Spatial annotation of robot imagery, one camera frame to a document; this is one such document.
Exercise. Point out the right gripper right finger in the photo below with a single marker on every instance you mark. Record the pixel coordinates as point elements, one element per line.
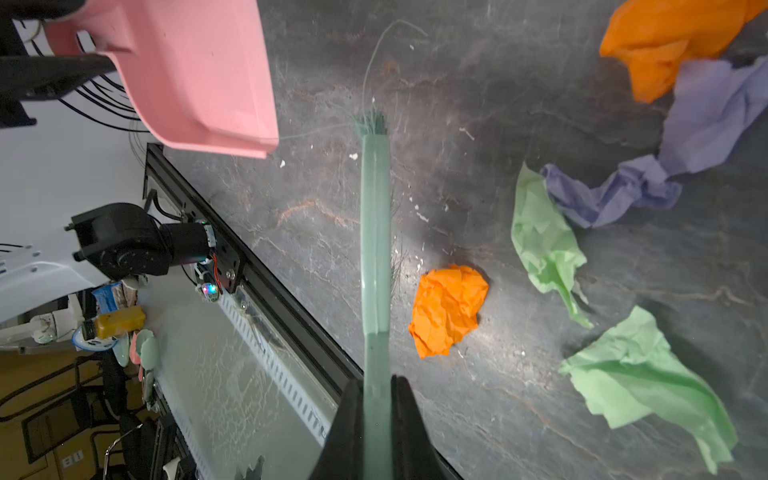
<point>414,457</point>

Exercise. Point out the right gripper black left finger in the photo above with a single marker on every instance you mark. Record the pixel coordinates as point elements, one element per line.
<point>342,455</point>

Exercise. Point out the teal hand brush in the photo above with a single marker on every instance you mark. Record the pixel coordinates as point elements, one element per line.
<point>376,289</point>

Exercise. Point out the pink plastic dustpan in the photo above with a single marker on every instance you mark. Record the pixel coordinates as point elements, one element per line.
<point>196,72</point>

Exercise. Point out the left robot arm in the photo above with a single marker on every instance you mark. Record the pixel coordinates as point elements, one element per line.
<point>76,227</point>

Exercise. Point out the orange paper scrap centre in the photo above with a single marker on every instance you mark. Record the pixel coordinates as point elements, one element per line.
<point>445,308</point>

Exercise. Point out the orange paper scrap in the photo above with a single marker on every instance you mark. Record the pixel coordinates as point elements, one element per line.
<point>445,308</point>
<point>653,38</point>

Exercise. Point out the green paper scrap front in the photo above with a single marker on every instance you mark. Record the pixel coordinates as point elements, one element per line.
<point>631,372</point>

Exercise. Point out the yellow object outside cell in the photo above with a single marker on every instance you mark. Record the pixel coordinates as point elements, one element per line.
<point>119,322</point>

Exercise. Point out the small green scrap right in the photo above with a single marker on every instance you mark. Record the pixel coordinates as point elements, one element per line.
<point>546,244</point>

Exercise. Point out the purple paper scrap right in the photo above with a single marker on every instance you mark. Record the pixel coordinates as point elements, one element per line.
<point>715,102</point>

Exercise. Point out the orange paper scrap far right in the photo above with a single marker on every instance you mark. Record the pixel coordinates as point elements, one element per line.
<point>653,38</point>

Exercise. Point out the grey slotted cable duct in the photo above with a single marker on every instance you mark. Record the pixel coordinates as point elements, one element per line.
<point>309,400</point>

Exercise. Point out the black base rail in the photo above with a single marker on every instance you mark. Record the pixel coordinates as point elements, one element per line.
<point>325,359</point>

